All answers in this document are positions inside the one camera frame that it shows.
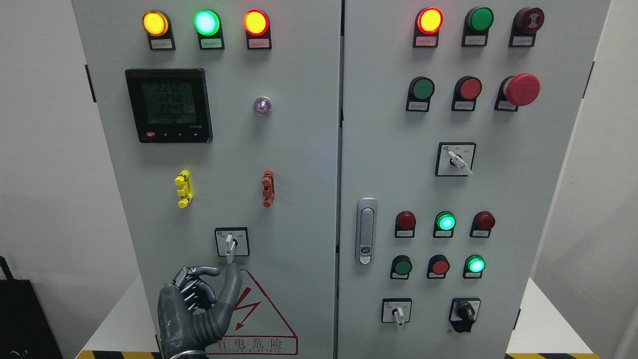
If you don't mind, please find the red lit indicator light right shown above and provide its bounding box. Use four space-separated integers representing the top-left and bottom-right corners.
413 7 444 48

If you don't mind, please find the white rotary selector switch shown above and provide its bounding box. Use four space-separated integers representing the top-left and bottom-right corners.
214 227 250 264
435 142 477 177
381 298 412 327

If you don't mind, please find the red push button upper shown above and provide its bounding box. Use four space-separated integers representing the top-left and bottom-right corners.
451 76 482 112

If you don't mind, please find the red lit indicator light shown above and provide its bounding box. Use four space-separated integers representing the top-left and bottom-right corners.
244 9 272 50
413 7 444 48

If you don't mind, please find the green lit indicator light middle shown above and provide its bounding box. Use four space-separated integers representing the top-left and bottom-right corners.
433 211 457 238

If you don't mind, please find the yellow plastic terminal clip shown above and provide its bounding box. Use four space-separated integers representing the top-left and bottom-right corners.
174 170 193 208

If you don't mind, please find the dark red indicator light left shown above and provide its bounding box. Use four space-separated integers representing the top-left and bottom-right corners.
394 211 417 238

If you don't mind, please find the red plastic terminal clip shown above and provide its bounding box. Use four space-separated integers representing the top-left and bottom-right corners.
262 170 275 207

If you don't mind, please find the black rotary knob switch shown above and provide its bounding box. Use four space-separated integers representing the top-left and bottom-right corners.
449 298 481 333

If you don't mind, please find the grey electrical control cabinet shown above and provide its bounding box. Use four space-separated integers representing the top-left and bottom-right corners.
72 0 610 359

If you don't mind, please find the red triangle electric warning sticker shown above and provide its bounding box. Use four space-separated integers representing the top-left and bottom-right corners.
206 269 299 356

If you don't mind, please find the black bag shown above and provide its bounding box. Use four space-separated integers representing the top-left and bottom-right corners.
0 256 62 359

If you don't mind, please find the black digital power meter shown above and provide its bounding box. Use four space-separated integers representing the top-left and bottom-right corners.
125 68 213 143

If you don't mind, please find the red lit indicator light left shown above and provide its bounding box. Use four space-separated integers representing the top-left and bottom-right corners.
244 9 272 50

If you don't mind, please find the green push button upper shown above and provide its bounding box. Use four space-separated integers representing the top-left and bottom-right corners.
405 76 435 112

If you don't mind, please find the green lit push button lower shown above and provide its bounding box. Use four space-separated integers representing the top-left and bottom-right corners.
463 254 486 279

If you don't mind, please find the chrome cabinet door handle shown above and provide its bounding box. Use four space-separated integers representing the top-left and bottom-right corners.
355 197 377 265

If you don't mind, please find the yellow indicator light top left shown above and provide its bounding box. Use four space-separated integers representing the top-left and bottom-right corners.
142 9 175 50

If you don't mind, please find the dark red indicator light right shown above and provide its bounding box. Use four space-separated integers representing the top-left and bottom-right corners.
470 211 496 238

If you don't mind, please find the green indicator light top right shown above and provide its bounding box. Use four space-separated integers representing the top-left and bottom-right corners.
461 6 494 47

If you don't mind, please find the dark red indicator light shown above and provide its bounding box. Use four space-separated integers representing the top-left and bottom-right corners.
394 211 417 238
470 211 496 238

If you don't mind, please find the red mushroom emergency stop button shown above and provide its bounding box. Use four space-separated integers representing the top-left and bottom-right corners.
494 73 541 112

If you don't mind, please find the small purple clear lamp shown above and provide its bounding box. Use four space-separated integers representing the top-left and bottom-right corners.
253 96 273 117

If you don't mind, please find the red push button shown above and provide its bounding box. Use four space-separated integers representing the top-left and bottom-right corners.
426 254 450 279
451 76 482 112

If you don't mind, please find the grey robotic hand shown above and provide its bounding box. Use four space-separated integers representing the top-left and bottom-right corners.
158 263 242 359

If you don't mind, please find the green lit indicator light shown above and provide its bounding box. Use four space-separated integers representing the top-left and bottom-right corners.
433 211 457 238
193 9 225 50

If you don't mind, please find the dark red buzzer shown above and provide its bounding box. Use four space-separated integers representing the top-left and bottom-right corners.
508 7 545 48

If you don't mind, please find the red push button lower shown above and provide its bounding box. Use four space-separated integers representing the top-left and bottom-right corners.
426 254 450 279

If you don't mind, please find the white platform with hazard stripes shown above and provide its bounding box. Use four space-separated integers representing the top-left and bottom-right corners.
77 276 592 358

